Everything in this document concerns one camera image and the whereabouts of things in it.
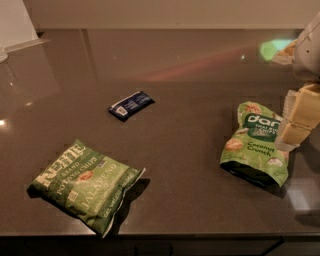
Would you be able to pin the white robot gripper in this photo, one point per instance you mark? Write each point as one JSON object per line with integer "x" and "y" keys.
{"x": 309, "y": 53}

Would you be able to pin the green rice chip bag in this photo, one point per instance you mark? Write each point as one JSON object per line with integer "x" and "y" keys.
{"x": 251, "y": 152}

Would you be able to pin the green jalapeno potato chips bag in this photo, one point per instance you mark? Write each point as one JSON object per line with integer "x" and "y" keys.
{"x": 88, "y": 185}

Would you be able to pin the dark blue snack packet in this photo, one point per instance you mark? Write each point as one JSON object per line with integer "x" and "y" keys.
{"x": 130, "y": 105}

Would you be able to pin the white object at left edge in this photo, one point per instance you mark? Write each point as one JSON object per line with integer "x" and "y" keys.
{"x": 16, "y": 29}

